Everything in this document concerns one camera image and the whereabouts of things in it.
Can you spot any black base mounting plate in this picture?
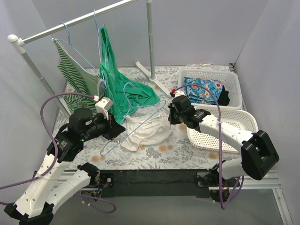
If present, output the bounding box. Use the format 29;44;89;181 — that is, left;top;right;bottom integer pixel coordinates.
99;169;218;198

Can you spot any white laundry basket tipped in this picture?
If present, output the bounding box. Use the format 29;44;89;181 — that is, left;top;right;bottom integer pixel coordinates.
187;105;259;153

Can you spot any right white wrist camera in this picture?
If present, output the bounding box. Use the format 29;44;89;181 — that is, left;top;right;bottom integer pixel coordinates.
170;89;186;98

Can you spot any blue floral garment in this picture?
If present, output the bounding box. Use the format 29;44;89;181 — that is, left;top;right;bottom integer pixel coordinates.
183;77;224;105

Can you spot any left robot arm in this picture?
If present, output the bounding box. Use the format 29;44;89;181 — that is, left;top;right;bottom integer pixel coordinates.
4;108;126;225

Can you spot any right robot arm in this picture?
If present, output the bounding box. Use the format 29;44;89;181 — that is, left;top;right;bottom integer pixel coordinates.
168;95;279;186

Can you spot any white clothes rack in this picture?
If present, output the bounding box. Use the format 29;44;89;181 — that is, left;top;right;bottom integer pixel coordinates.
7;0;173;118

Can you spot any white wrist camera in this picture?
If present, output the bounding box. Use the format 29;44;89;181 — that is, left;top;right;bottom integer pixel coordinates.
170;89;186;98
93;95;114;120

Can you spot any green t-shirt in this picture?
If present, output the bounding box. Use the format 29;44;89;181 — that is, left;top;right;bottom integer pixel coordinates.
101;26;160;124

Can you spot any green striped tank top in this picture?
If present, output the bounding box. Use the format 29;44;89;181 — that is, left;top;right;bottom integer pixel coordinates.
53;39;105;114

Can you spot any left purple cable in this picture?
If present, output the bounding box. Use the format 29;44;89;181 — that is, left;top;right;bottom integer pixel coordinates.
0;93;117;214

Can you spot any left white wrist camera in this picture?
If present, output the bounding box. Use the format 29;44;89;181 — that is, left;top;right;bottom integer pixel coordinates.
93;95;114;120

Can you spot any floral patterned table mat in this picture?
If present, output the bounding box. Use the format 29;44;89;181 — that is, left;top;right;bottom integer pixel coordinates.
45;65;254;171

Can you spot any white laundry basket upright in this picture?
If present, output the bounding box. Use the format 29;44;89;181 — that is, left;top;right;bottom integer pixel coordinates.
178;69;242;109

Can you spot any white tank top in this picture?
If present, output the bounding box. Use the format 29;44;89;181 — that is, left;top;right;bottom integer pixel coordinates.
120;111;173;152

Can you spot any blue wire hanger with striped top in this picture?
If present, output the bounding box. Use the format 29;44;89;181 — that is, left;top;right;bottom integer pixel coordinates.
49;22;97;73

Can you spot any black garment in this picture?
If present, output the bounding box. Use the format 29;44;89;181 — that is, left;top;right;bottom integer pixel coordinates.
217;86;230;106

